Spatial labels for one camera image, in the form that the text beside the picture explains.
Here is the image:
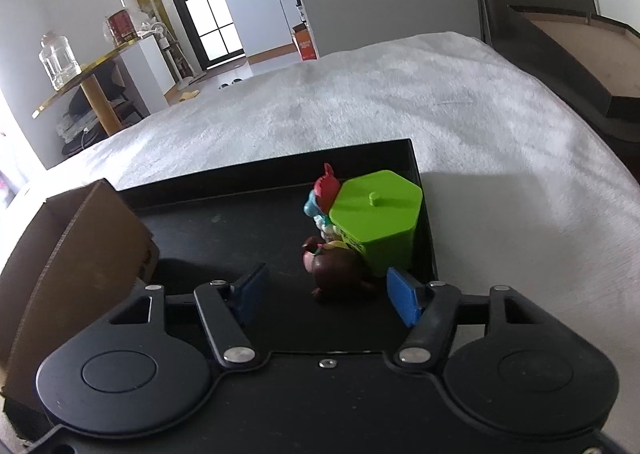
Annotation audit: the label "green hexagonal container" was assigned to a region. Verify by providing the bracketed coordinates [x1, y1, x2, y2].
[329, 170, 423, 275]

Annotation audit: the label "dark sofa with wooden panel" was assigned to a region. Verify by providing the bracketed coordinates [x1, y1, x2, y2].
[480, 0, 639, 159]

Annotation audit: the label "yellow slippers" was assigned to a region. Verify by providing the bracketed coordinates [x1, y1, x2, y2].
[179, 89, 200, 102]

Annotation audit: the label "brown cardboard box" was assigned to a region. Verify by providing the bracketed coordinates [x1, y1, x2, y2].
[1, 180, 160, 410]

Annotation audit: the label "clear glass jar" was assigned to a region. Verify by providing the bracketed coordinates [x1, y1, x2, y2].
[39, 31, 81, 92]

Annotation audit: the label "pair of black slippers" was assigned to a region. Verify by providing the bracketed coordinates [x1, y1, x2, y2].
[219, 77, 243, 89]

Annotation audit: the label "black shallow tray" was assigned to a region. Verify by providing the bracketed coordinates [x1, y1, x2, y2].
[119, 139, 421, 352]

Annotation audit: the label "round gold side table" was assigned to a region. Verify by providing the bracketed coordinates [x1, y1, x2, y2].
[32, 37, 141, 136]

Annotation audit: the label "orange cardboard box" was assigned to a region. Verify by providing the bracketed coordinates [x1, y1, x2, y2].
[292, 22, 318, 61]

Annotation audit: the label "white kitchen cabinet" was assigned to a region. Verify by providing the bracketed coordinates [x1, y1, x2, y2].
[225, 0, 302, 63]

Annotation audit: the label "brown pink toy figurine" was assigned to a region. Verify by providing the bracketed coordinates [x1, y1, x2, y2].
[303, 237, 363, 297]

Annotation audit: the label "red tin can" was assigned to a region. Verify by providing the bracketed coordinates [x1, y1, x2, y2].
[106, 9, 137, 46]

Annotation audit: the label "red hat smurf figurine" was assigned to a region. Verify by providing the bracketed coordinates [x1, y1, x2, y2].
[303, 163, 343, 242]

